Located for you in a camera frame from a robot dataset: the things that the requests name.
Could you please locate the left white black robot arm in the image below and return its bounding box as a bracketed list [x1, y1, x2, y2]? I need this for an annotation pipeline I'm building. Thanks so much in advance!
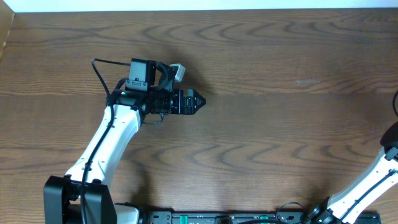
[44, 58, 206, 223]

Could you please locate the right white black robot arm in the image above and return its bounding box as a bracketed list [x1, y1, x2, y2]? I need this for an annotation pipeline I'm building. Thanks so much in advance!
[303, 123, 397, 223]

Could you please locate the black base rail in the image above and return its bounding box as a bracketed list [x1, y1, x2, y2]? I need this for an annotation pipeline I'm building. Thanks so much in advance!
[136, 210, 382, 224]

